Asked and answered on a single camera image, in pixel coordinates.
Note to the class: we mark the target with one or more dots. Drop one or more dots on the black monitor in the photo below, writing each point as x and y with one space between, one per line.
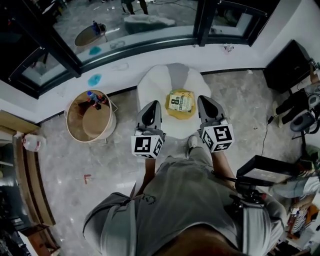
265 172

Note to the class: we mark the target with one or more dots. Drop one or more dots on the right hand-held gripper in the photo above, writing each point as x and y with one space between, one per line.
220 136

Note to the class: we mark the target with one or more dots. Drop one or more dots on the person's right forearm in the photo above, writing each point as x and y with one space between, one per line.
221 165

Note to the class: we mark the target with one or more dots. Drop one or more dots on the pale green black-print book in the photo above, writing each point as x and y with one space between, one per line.
180 101

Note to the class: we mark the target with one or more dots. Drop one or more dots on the white petal-shaped chair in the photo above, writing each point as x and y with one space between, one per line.
150 90

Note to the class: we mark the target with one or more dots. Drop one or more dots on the wooden steps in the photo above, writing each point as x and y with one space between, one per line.
32 180

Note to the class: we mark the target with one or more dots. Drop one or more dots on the clear plastic bottle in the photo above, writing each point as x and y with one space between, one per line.
228 48

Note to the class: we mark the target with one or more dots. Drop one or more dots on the yellow round seat cushion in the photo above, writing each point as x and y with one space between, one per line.
180 116

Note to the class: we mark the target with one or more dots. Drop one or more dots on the round beige basket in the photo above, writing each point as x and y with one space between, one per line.
95 123

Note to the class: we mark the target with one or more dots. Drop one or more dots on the person's grey shirt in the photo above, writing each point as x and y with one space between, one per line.
180 200

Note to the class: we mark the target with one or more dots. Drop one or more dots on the large clear water jug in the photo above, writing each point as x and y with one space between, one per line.
33 143

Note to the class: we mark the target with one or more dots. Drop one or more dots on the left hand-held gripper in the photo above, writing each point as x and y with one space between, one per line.
145 145

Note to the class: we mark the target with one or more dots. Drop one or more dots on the wooden board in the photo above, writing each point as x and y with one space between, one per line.
17 122

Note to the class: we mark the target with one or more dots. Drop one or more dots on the person's left forearm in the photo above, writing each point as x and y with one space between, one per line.
150 170

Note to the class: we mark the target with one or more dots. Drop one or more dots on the black window frame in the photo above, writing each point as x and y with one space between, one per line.
202 22

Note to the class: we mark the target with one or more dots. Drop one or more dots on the brown wooden cabinet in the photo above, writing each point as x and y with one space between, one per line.
40 237

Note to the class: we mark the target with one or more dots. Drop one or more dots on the black chair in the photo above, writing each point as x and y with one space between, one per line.
301 121

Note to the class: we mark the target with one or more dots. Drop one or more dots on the striped cloth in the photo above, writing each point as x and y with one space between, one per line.
300 222

